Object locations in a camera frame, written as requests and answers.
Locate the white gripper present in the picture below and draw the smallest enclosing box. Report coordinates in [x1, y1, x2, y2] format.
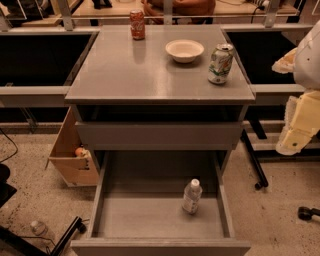
[276, 90, 320, 156]

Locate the clear plastic water bottle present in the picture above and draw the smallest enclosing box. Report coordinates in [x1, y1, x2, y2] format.
[182, 179, 202, 214]

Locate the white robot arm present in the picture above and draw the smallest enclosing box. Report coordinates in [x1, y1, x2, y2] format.
[272, 21, 320, 156]

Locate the closed top drawer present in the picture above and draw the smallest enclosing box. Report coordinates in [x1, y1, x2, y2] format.
[76, 122, 242, 150]

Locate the grey drawer cabinet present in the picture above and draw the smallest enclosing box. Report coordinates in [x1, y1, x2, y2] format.
[64, 24, 257, 256]

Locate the open middle drawer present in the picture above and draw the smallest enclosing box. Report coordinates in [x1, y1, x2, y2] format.
[71, 151, 250, 256]

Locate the clear bottle on floor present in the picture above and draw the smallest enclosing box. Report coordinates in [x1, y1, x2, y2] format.
[30, 220, 55, 241]

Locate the black table leg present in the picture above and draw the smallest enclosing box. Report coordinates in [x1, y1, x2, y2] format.
[241, 130, 269, 190]

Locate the black caster wheel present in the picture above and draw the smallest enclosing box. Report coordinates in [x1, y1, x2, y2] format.
[298, 207, 320, 221]

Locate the green white soda can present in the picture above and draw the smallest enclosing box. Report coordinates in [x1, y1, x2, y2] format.
[208, 43, 234, 84]

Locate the white paper bowl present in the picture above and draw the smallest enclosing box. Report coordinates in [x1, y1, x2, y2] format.
[165, 39, 204, 64]

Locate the brown bag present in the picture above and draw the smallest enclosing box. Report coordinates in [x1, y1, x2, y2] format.
[141, 0, 216, 24]

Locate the orange soda can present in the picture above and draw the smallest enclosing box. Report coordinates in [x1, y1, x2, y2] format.
[129, 9, 145, 40]

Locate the orange fruit in box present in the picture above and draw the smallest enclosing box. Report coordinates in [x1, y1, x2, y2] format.
[75, 147, 84, 157]

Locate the cardboard box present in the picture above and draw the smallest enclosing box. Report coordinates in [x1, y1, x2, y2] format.
[48, 109, 99, 187]

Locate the black stand leg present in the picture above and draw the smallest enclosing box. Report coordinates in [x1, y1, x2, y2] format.
[0, 216, 87, 256]

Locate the black floor cable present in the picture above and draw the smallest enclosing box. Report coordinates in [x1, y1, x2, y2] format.
[0, 127, 19, 164]

